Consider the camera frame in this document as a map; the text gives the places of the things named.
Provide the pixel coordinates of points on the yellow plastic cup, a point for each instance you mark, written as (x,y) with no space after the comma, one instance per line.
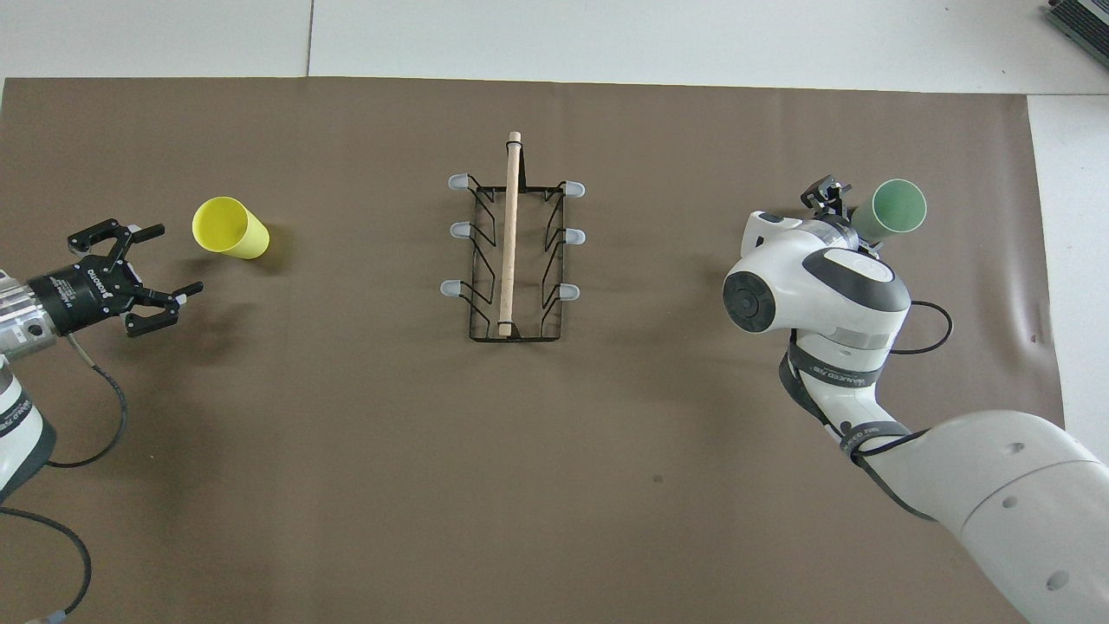
(227,227)

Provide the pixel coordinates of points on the grey ribbed device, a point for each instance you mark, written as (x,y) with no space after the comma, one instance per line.
(1083,19)

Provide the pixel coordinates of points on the brown paper table mat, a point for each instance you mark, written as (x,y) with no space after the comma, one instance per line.
(346,433)

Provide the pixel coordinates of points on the pale green plastic cup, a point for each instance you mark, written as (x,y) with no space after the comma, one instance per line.
(897,208)

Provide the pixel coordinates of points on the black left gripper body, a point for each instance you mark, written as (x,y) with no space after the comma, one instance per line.
(87,295)

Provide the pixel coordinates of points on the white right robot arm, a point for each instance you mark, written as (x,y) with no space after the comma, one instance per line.
(866,347)

